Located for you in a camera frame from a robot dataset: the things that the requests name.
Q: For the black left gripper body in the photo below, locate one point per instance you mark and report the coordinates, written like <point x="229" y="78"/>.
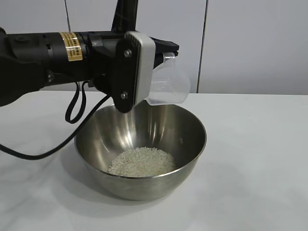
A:
<point x="103" y="60"/>

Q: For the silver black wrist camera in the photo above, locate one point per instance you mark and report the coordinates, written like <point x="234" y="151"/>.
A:
<point x="144" y="72"/>

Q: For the stainless steel mixing bowl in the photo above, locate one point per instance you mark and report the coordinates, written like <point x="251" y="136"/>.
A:
<point x="183" y="144"/>

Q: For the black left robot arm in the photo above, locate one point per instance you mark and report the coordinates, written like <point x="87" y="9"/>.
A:
<point x="29" y="53"/>

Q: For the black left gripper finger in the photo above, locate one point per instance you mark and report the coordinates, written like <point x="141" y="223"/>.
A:
<point x="159" y="60"/>
<point x="168" y="45"/>

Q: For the white rice grains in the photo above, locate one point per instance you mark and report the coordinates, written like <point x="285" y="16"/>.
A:
<point x="142" y="162"/>

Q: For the clear plastic measuring cup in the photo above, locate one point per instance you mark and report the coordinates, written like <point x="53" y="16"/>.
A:
<point x="173" y="84"/>

